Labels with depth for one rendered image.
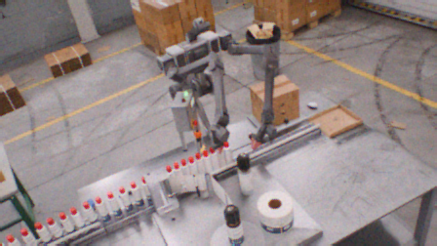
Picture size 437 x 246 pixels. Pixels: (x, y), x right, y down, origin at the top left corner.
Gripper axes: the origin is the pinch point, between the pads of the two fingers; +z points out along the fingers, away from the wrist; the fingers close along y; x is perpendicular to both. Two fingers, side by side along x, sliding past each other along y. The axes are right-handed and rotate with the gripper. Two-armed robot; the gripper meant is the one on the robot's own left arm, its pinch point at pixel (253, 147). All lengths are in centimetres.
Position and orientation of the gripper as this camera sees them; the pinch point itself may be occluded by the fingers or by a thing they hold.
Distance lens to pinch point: 280.3
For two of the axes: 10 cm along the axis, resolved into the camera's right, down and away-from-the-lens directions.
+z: -4.4, 8.6, 2.7
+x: 7.8, 2.1, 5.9
